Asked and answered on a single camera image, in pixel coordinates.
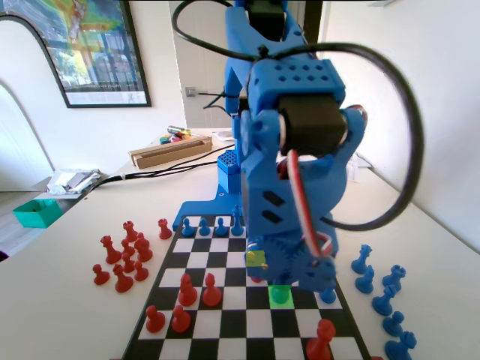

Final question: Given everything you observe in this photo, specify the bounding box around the framed poster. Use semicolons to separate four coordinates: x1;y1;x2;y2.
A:
43;0;153;110

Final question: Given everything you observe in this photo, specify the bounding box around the long cardboard box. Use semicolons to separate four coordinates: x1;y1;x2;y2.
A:
127;135;214;170

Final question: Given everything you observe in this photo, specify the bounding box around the blue queen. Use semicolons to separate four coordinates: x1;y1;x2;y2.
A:
350;244;374;274

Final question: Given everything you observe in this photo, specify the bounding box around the red king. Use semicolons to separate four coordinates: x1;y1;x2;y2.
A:
305;319;337;360

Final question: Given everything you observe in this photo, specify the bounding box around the red queen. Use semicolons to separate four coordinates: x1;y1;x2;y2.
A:
100;235;123;265

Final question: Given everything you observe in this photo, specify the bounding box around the black cable bundle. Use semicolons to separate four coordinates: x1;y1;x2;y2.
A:
85;146;226;193

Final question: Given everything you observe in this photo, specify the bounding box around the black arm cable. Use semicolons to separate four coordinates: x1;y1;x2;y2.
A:
171;0;425;232

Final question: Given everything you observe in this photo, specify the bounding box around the black white chessboard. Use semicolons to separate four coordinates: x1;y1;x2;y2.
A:
120;214;373;360

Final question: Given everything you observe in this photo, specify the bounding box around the blue knight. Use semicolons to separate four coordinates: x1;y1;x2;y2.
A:
355;264;376;295

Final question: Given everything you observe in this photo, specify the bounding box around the red rook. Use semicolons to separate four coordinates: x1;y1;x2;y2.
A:
157;218;173;240
122;220;139;243

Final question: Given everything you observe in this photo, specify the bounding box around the white arched panel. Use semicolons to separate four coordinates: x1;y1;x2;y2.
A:
0;13;57;191

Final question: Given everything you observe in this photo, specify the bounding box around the blue king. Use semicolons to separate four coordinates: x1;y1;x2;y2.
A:
229;205;244;237

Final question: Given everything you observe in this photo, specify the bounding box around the papers and plastic bag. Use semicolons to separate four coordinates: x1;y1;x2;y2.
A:
346;155;362;184

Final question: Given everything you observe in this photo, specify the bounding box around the green plastic bin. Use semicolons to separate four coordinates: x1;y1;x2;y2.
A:
12;198;63;229

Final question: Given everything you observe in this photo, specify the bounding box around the silver foil packaging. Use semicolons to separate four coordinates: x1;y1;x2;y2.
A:
46;168;103;196

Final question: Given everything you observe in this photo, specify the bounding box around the coloured markers bundle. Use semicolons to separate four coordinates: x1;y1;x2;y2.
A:
159;124;193;146

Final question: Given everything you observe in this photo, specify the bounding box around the white red servo wire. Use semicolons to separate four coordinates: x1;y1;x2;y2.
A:
277;104;338;260

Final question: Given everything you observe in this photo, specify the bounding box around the blue arm base plate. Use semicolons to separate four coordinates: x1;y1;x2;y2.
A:
172;190;247;230

